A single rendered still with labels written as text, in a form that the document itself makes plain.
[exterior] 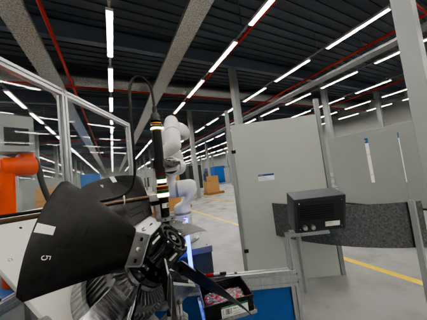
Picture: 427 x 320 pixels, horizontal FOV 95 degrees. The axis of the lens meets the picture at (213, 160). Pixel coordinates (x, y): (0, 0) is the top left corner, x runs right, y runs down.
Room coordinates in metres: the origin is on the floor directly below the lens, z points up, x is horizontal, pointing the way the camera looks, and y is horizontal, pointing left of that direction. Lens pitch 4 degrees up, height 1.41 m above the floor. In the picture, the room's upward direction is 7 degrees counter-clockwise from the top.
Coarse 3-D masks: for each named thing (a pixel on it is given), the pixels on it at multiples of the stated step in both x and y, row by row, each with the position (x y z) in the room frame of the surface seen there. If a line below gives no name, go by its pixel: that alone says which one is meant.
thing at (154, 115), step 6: (156, 108) 0.74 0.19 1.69; (156, 114) 0.73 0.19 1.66; (156, 120) 0.76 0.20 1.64; (162, 198) 0.72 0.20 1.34; (162, 204) 0.72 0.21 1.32; (168, 204) 0.74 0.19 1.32; (162, 210) 0.72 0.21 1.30; (168, 210) 0.74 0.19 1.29; (162, 216) 0.73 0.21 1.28; (168, 216) 0.73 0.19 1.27; (168, 222) 0.74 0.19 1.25
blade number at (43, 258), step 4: (40, 252) 0.36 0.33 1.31; (44, 252) 0.37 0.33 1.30; (48, 252) 0.37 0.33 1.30; (52, 252) 0.38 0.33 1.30; (40, 256) 0.36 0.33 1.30; (44, 256) 0.37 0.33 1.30; (48, 256) 0.37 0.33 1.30; (52, 256) 0.38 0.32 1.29; (40, 260) 0.36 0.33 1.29; (44, 260) 0.37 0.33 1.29; (48, 260) 0.37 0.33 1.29; (52, 260) 0.38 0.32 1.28
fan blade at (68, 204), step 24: (72, 192) 0.45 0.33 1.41; (48, 216) 0.39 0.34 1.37; (72, 216) 0.43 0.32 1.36; (96, 216) 0.47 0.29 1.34; (120, 216) 0.53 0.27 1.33; (48, 240) 0.38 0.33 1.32; (72, 240) 0.42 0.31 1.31; (96, 240) 0.46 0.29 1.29; (120, 240) 0.51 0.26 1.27; (24, 264) 0.34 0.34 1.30; (48, 264) 0.37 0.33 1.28; (72, 264) 0.41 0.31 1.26; (96, 264) 0.46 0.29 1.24; (120, 264) 0.51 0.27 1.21; (24, 288) 0.33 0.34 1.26; (48, 288) 0.37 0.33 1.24
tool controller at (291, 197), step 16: (288, 192) 1.10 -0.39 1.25; (304, 192) 1.07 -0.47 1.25; (320, 192) 1.05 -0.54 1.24; (336, 192) 1.02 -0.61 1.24; (288, 208) 1.10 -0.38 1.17; (304, 208) 1.01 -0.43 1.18; (320, 208) 1.01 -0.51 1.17; (336, 208) 1.01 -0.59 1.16; (304, 224) 1.03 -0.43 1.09; (320, 224) 1.03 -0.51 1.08; (336, 224) 1.03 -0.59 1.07
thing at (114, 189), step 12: (96, 180) 0.72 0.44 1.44; (108, 180) 0.75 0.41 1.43; (120, 180) 0.77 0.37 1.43; (132, 180) 0.80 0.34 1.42; (96, 192) 0.69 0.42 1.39; (108, 192) 0.71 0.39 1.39; (120, 192) 0.73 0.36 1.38; (132, 192) 0.75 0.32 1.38; (144, 192) 0.77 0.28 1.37; (120, 204) 0.70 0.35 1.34; (132, 204) 0.71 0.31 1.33; (144, 204) 0.73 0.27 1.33; (132, 216) 0.68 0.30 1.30; (144, 216) 0.70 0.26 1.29
